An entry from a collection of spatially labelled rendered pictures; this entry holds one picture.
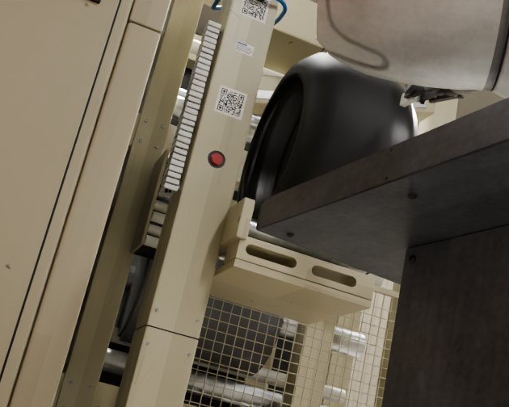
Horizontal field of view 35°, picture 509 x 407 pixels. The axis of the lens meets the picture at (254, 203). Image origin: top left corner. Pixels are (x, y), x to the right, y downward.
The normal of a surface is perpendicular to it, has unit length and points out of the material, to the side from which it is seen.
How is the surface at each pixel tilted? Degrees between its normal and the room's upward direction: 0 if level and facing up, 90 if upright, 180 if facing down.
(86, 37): 90
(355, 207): 180
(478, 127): 90
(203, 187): 90
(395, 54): 159
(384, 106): 74
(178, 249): 90
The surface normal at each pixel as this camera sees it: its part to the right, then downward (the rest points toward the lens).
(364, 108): 0.38, -0.40
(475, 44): -0.10, 0.50
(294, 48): -0.21, 0.92
